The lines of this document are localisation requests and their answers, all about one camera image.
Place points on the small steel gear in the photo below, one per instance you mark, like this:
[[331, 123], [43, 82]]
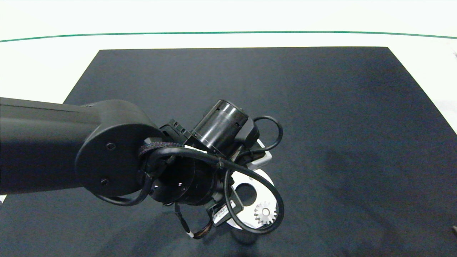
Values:
[[259, 213]]

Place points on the round white carrier plate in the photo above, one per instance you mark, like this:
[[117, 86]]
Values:
[[246, 210]]

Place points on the boxy silver wrist camera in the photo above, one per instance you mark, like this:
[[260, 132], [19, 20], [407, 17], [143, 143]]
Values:
[[262, 159]]

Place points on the dark mat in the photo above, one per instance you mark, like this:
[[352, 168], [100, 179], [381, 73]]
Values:
[[321, 107]]

